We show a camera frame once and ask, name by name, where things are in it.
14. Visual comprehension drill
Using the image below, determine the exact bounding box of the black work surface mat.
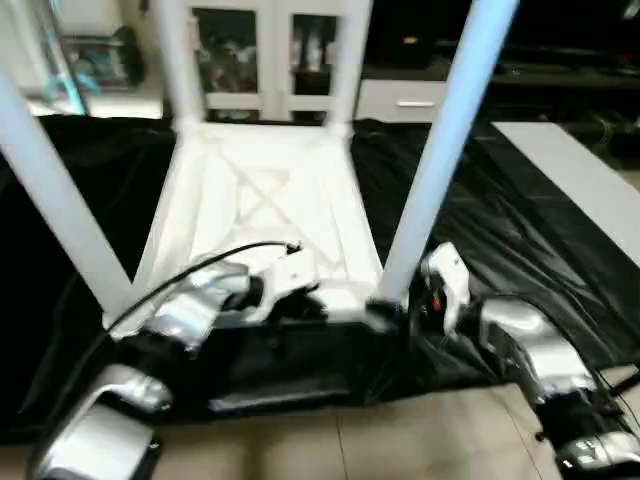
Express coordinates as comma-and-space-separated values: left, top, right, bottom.
0, 115, 640, 441

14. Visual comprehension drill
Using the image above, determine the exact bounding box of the white glass door cabinet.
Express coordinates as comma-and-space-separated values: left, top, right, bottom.
172, 0, 373, 123

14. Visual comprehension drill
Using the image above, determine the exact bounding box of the white flat sheet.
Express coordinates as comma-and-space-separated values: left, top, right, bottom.
492, 122, 640, 241

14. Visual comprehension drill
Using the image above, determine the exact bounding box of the white drawer unit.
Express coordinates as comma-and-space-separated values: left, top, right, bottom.
355, 78, 449, 123

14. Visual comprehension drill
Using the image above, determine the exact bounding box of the colourful background box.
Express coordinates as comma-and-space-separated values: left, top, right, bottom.
45, 25, 146, 101

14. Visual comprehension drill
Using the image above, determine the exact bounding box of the white plastic table top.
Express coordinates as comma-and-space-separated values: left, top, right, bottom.
105, 118, 401, 336

